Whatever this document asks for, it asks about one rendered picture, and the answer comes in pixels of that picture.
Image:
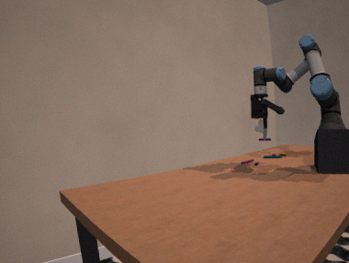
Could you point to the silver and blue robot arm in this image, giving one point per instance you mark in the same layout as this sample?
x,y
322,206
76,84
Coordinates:
x,y
320,82

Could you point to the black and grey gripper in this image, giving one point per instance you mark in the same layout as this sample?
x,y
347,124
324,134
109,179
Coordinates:
x,y
258,110

